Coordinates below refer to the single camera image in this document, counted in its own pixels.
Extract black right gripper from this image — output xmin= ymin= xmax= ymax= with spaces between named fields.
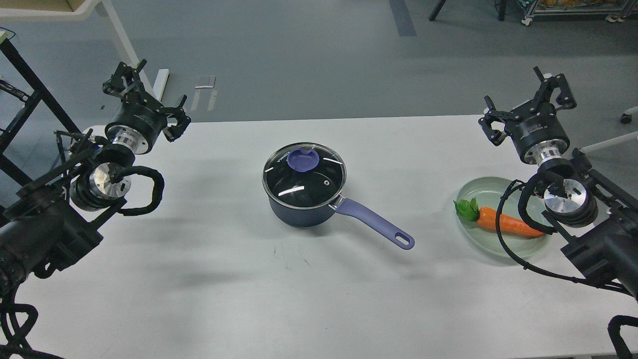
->
xmin=478 ymin=66 xmax=577 ymax=165

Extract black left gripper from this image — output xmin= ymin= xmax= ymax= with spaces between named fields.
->
xmin=102 ymin=59 xmax=191 ymax=155

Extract glass lid with blue knob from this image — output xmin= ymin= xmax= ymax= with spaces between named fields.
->
xmin=262 ymin=142 xmax=346 ymax=209

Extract blue saucepan with handle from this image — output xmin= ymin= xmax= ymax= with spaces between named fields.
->
xmin=263 ymin=143 xmax=416 ymax=250

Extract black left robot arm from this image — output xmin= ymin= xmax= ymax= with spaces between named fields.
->
xmin=0 ymin=59 xmax=191 ymax=359

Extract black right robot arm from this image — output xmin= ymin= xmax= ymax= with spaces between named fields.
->
xmin=479 ymin=67 xmax=638 ymax=299

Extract pale green plate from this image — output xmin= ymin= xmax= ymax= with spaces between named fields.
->
xmin=453 ymin=177 xmax=551 ymax=259

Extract orange toy carrot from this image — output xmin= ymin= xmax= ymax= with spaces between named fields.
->
xmin=454 ymin=197 xmax=548 ymax=238

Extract wheeled cart in background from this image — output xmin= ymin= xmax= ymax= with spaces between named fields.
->
xmin=518 ymin=0 xmax=637 ymax=26

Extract black metal rack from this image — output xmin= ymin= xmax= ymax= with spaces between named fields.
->
xmin=0 ymin=30 xmax=80 ymax=185

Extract white table leg frame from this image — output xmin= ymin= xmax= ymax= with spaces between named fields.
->
xmin=0 ymin=0 xmax=170 ymax=103

